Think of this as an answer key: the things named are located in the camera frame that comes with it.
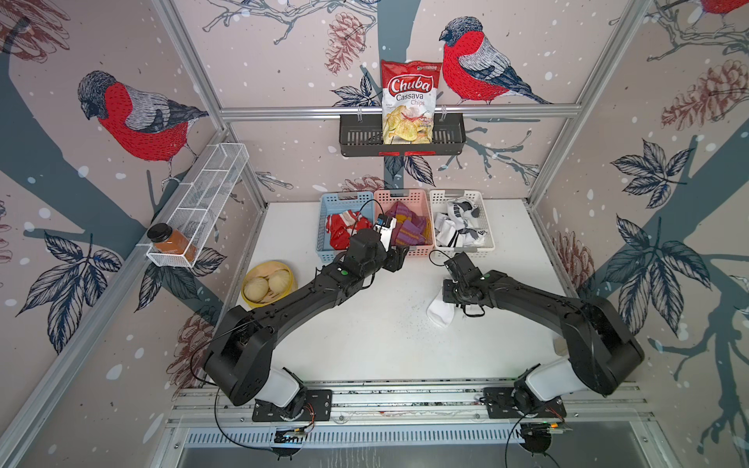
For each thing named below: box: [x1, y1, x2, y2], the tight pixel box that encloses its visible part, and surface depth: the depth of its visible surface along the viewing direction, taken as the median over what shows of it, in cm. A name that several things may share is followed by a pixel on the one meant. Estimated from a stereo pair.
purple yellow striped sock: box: [385, 200, 434, 246], surface depth 109 cm
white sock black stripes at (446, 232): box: [434, 211, 467, 248], surface depth 102 cm
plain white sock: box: [426, 286, 456, 328], surface depth 90 cm
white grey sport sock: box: [446, 196, 480, 230], surface depth 113 cm
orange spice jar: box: [147, 222, 198, 263], surface depth 63 cm
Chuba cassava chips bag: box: [381, 59, 442, 145], surface depth 87 cm
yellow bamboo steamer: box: [240, 260, 299, 309], surface depth 94 cm
